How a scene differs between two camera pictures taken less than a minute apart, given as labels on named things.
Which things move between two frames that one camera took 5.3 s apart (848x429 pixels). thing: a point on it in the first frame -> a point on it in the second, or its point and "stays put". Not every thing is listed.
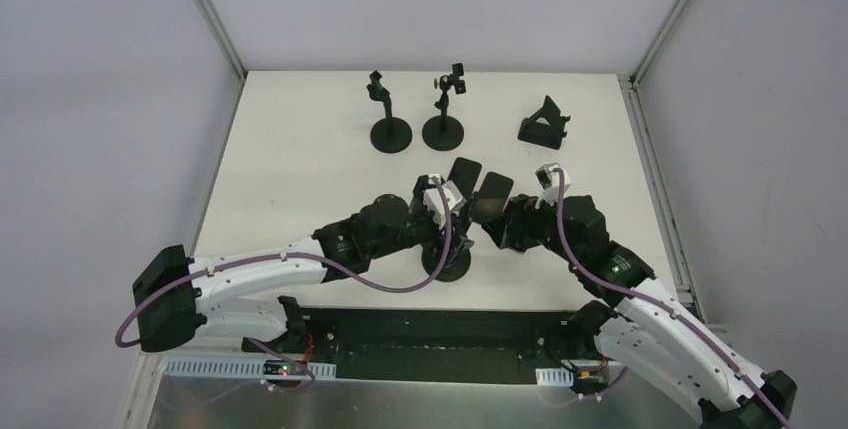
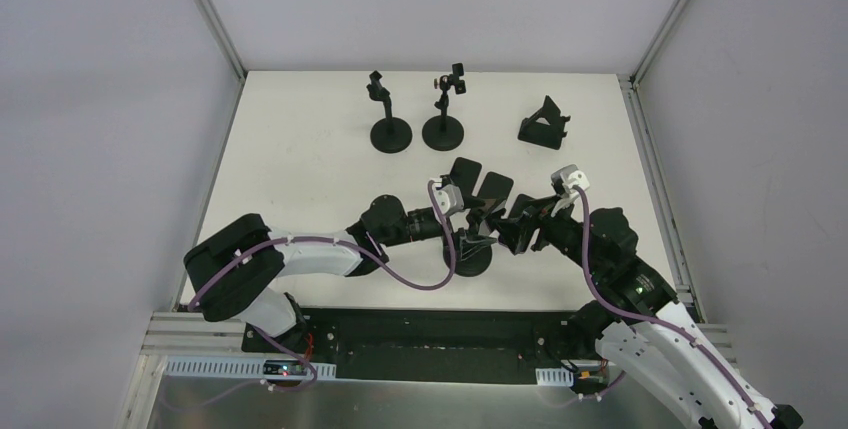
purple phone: (464, 174) stays put
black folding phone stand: (547, 135) stays put
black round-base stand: (455, 265) -> (473, 254)
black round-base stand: (445, 133) stays put
